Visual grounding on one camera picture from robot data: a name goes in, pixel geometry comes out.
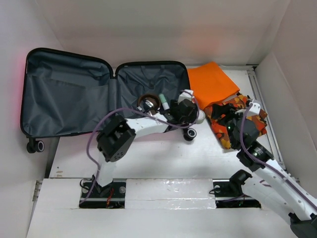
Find orange camouflage cloth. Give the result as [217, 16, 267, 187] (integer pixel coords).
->
[204, 93, 267, 150]

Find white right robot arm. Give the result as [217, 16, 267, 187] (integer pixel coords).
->
[210, 102, 317, 238]

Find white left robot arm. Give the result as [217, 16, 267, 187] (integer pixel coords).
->
[92, 99, 199, 197]

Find pink suitcase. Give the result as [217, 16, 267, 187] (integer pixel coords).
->
[20, 48, 190, 153]

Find white tape roll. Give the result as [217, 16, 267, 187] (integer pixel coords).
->
[196, 110, 206, 124]

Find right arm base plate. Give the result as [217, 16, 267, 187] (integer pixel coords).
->
[209, 179, 262, 208]

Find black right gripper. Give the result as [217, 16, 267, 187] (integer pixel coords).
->
[210, 102, 250, 149]

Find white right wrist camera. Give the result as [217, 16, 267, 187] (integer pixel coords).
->
[246, 99, 261, 117]

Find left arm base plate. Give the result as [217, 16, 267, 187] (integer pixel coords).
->
[79, 179, 126, 209]

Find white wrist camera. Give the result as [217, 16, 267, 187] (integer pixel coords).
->
[246, 99, 261, 117]
[178, 89, 194, 103]

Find green white tube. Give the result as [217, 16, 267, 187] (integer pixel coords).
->
[158, 93, 170, 110]

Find aluminium rail right edge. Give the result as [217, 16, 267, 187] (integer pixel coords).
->
[247, 65, 300, 183]

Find brown headphones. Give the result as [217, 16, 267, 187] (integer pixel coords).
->
[137, 93, 161, 116]

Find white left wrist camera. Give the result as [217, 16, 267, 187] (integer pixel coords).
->
[178, 89, 194, 103]

